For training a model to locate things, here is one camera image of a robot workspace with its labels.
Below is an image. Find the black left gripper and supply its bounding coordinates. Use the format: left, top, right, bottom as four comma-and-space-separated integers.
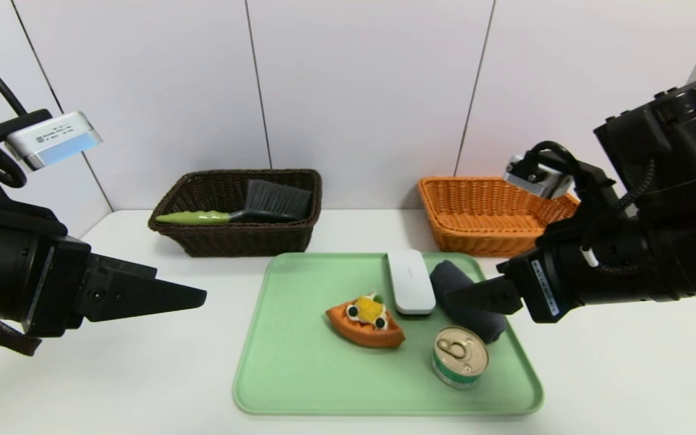
0, 218, 207, 338

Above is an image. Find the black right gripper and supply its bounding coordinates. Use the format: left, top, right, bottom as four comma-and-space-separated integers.
444, 227, 656, 324

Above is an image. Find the white rectangular board eraser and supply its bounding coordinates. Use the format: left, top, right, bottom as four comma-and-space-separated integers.
387, 250, 437, 316

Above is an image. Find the orange toy fruit tart slice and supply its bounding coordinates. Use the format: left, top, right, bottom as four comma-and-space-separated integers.
325, 292, 406, 349

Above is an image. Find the green handled dark bristle brush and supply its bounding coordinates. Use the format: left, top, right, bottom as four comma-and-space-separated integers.
155, 179, 314, 225

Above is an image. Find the orange wicker basket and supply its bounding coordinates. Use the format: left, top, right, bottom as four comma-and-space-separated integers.
417, 176, 581, 259

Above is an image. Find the dark brown wicker basket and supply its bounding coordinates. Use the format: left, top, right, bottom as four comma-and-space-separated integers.
147, 169, 323, 259

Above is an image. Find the dark blue rolled towel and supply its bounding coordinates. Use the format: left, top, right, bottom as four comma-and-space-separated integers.
430, 260, 506, 344

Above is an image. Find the gold lid tin can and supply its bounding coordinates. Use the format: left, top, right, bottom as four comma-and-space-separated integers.
431, 326, 489, 389

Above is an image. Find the light green plastic tray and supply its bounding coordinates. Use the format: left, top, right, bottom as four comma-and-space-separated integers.
233, 252, 544, 416

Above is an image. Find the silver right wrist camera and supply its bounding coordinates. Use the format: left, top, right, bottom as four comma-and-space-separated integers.
503, 153, 575, 200

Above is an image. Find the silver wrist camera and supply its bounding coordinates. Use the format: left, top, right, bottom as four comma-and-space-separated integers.
503, 153, 575, 200
5, 111, 104, 172

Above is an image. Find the braided left gripper cable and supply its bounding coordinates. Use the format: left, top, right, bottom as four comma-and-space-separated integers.
0, 299, 44, 357

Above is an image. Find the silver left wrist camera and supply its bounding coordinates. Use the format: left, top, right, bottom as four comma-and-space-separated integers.
5, 111, 104, 172

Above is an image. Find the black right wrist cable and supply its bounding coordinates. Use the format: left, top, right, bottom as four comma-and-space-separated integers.
523, 141, 611, 242

